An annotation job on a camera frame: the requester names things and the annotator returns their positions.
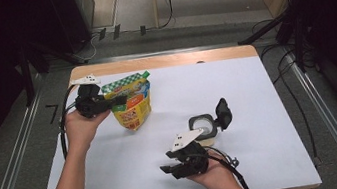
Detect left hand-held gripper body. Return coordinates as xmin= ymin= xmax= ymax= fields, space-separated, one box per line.
xmin=70 ymin=71 xmax=114 ymax=120

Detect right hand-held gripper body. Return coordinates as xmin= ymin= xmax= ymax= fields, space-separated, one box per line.
xmin=165 ymin=127 xmax=212 ymax=181

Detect yellow green snack pouch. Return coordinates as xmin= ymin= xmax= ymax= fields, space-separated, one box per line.
xmin=99 ymin=69 xmax=159 ymax=136

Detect clear container with black flip lid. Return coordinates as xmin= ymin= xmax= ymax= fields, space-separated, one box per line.
xmin=185 ymin=96 xmax=237 ymax=150

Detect person's left hand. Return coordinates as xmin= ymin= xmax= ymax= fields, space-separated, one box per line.
xmin=62 ymin=104 xmax=117 ymax=155

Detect person's right hand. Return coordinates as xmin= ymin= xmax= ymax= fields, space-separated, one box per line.
xmin=183 ymin=151 xmax=239 ymax=189

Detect metal clip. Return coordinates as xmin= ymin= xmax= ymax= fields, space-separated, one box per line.
xmin=221 ymin=152 xmax=241 ymax=170

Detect black tripod stand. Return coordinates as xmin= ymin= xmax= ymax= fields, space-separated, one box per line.
xmin=14 ymin=31 xmax=92 ymax=108

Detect black stand leg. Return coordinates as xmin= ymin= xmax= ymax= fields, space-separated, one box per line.
xmin=234 ymin=9 xmax=298 ymax=47

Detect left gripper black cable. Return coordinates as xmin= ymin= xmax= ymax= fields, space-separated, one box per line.
xmin=52 ymin=83 xmax=89 ymax=161

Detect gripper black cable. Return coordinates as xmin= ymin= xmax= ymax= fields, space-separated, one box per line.
xmin=52 ymin=83 xmax=89 ymax=161
xmin=204 ymin=144 xmax=253 ymax=189

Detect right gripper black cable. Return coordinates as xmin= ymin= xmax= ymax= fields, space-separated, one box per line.
xmin=204 ymin=144 xmax=253 ymax=189

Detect white floor cable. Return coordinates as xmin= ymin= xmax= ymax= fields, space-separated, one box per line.
xmin=79 ymin=34 xmax=100 ymax=62

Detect small black floor bracket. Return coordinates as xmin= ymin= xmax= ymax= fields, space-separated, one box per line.
xmin=138 ymin=24 xmax=148 ymax=37
xmin=97 ymin=26 xmax=109 ymax=41
xmin=111 ymin=23 xmax=124 ymax=41

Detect black floor cables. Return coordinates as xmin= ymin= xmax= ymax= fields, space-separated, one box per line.
xmin=250 ymin=13 xmax=320 ymax=165

